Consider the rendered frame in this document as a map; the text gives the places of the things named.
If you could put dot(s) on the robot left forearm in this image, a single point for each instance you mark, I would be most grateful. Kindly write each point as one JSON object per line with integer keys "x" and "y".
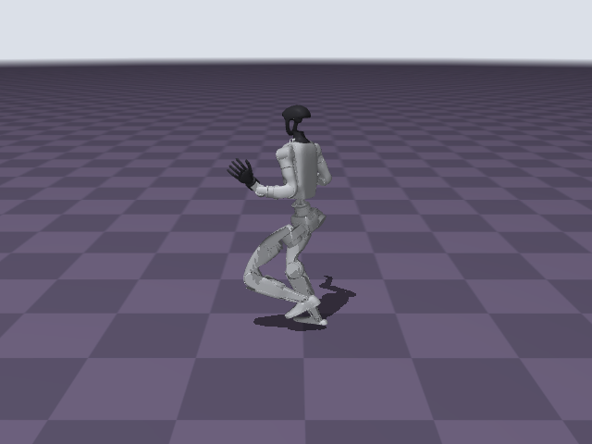
{"x": 275, "y": 192}

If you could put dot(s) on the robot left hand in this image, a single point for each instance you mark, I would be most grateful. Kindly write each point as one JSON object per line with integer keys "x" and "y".
{"x": 245, "y": 175}

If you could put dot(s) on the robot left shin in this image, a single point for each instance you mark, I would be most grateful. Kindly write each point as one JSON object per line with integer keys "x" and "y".
{"x": 271, "y": 287}

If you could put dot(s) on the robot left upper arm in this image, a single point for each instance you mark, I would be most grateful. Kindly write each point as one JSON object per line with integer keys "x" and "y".
{"x": 285, "y": 156}

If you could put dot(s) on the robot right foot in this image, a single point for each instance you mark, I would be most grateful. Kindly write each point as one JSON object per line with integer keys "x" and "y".
{"x": 310, "y": 320}

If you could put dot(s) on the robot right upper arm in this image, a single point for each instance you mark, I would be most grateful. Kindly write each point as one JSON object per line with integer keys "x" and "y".
{"x": 325, "y": 177}

